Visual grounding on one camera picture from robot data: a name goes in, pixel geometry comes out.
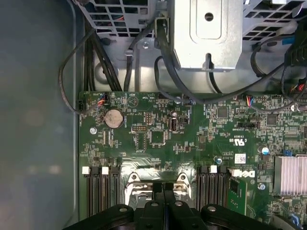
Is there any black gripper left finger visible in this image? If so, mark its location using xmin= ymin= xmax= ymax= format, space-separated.
xmin=62 ymin=183 xmax=166 ymax=230

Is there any green motherboard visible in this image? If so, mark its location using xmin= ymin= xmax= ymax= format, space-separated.
xmin=78 ymin=91 xmax=307 ymax=230

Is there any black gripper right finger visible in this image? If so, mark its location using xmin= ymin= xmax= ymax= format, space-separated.
xmin=163 ymin=183 xmax=284 ymax=230

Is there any black PC case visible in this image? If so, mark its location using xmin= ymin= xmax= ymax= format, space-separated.
xmin=0 ymin=0 xmax=307 ymax=230

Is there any metal USB port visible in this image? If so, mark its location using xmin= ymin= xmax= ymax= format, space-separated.
xmin=169 ymin=117 xmax=179 ymax=132

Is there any thick black cable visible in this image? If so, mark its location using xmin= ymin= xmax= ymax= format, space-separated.
xmin=155 ymin=18 xmax=295 ymax=104

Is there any grey metal disk bay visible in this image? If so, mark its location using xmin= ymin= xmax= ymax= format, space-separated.
xmin=85 ymin=0 xmax=304 ymax=71

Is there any CPU socket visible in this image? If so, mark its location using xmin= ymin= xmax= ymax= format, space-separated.
xmin=124 ymin=171 xmax=194 ymax=208

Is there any metal socket cover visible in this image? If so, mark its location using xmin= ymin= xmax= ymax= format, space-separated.
xmin=129 ymin=184 xmax=191 ymax=196

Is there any thin black wire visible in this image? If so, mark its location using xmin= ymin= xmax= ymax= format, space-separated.
xmin=58 ymin=27 xmax=109 ymax=115

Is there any silver coin battery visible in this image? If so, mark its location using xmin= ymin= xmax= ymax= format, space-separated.
xmin=104 ymin=109 xmax=124 ymax=129

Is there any white sticker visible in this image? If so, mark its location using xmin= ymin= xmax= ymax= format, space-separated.
xmin=234 ymin=153 xmax=250 ymax=162

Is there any silver finned heatsink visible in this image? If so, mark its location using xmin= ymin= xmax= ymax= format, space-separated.
xmin=273 ymin=154 xmax=307 ymax=196

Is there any black RAM slot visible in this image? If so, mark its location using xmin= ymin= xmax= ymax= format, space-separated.
xmin=92 ymin=166 xmax=101 ymax=214
xmin=100 ymin=166 xmax=111 ymax=209
xmin=81 ymin=166 xmax=94 ymax=216
xmin=218 ymin=165 xmax=229 ymax=211
xmin=110 ymin=166 xmax=121 ymax=207
xmin=196 ymin=165 xmax=209 ymax=209
xmin=208 ymin=165 xmax=219 ymax=207

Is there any black connector block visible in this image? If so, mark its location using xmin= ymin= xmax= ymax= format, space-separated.
xmin=284 ymin=23 xmax=307 ymax=72

